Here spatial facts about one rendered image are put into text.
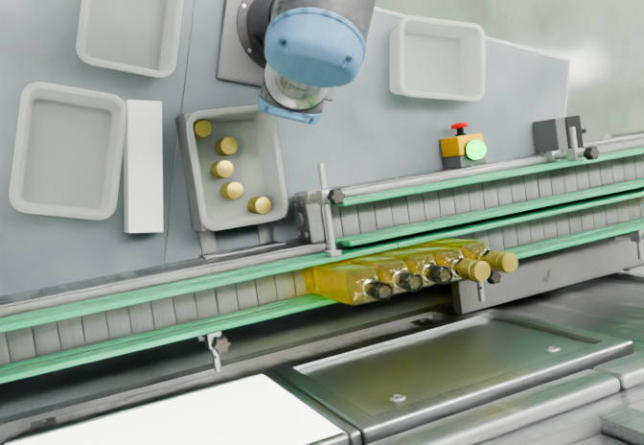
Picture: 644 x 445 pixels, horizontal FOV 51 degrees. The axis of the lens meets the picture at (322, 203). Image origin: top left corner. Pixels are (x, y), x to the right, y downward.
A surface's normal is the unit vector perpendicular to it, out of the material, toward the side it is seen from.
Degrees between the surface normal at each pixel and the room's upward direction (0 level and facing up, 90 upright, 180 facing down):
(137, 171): 0
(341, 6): 3
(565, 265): 0
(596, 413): 90
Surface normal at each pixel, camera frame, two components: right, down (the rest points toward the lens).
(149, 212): 0.41, 0.00
